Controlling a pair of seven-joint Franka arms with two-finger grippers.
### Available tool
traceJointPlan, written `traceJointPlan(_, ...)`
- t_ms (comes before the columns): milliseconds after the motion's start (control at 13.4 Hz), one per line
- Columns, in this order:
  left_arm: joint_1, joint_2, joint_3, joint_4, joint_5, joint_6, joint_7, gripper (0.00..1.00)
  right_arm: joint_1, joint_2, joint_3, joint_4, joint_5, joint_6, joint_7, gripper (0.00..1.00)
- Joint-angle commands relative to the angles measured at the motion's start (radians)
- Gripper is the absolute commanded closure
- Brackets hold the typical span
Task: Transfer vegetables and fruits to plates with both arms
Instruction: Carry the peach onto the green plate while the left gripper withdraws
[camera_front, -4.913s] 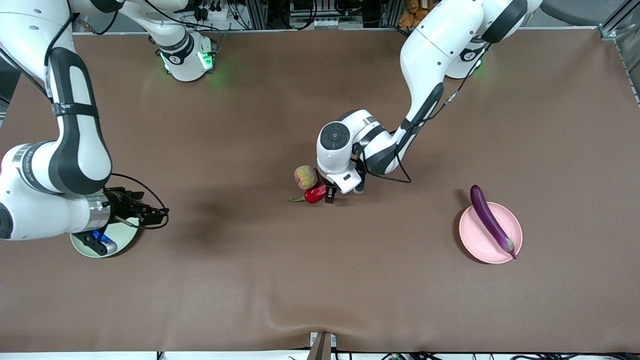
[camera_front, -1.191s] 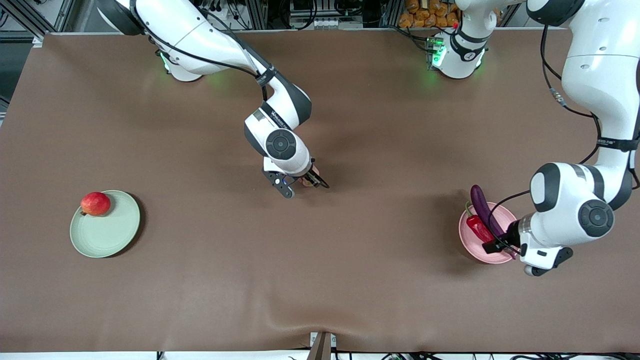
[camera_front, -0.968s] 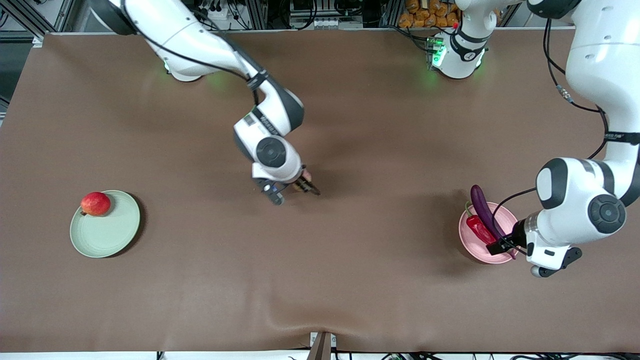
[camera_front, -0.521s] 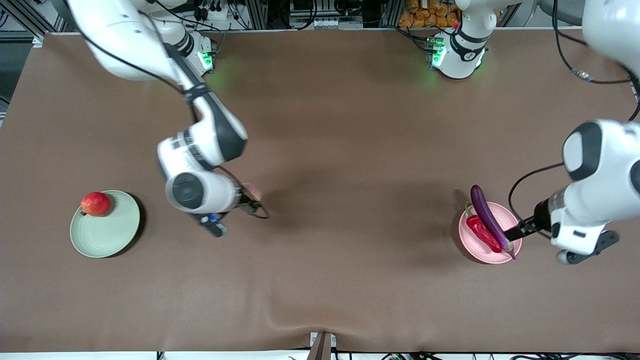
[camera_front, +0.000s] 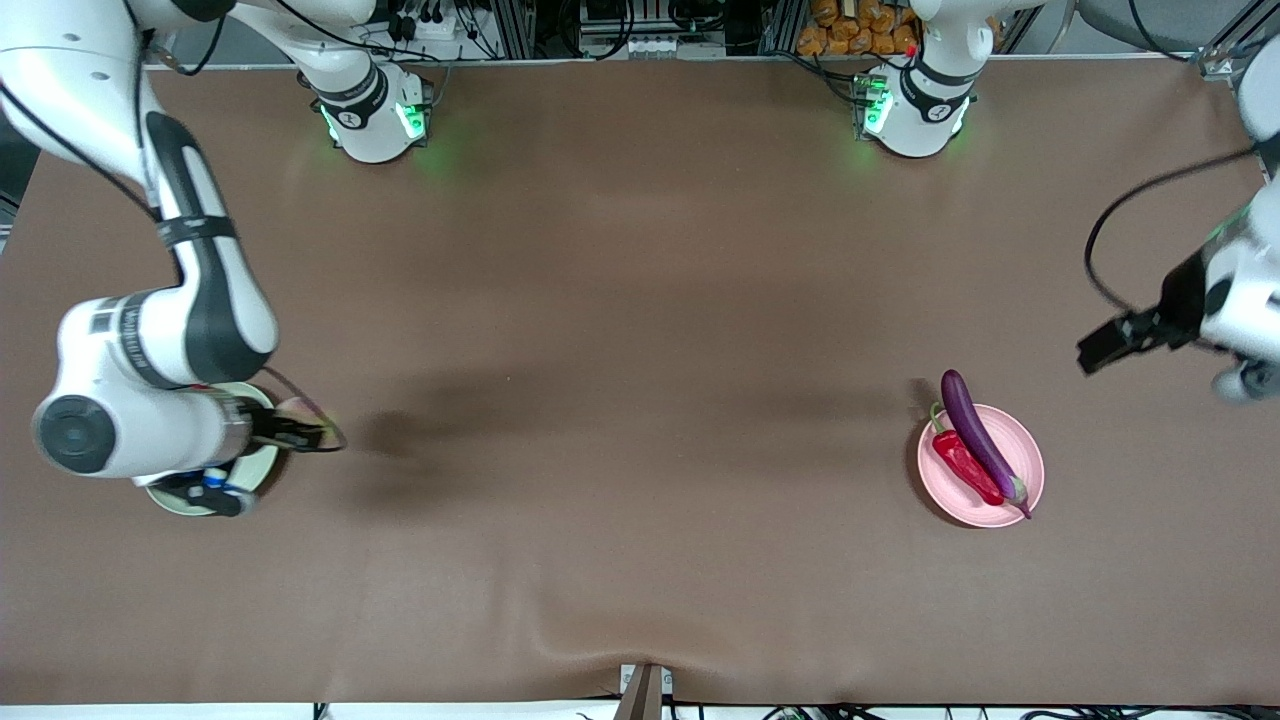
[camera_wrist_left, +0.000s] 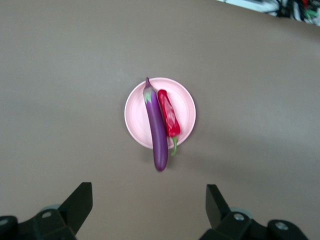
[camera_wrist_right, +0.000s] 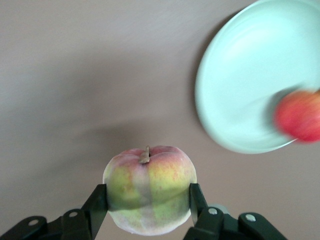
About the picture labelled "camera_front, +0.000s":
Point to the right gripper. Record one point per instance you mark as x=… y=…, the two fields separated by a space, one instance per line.
x=268 y=425

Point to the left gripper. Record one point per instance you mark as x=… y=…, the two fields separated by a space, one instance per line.
x=1184 y=297

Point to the purple eggplant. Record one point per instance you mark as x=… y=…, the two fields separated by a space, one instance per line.
x=980 y=440

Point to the red chili pepper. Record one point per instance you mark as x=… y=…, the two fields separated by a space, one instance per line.
x=962 y=462

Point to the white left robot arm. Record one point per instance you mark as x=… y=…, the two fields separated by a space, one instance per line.
x=920 y=120

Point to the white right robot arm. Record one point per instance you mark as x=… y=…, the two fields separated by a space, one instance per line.
x=210 y=300

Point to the light green plate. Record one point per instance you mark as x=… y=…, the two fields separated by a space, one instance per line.
x=262 y=470

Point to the pink plate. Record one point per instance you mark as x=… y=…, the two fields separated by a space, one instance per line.
x=1015 y=450

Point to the grey chair seat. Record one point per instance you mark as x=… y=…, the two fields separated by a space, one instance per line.
x=1130 y=25

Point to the brown table cloth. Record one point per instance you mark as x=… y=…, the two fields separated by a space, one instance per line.
x=640 y=560

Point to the bag of orange items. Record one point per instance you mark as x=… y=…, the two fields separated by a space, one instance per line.
x=850 y=35

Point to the grey table edge clamp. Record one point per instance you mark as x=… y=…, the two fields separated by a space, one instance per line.
x=642 y=695

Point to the white power strip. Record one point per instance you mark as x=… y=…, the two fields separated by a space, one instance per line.
x=435 y=28

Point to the white terminal block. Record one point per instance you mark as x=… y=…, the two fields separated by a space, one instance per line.
x=660 y=47

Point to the aluminium frame profile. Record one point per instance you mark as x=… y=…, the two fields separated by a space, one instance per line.
x=1225 y=55

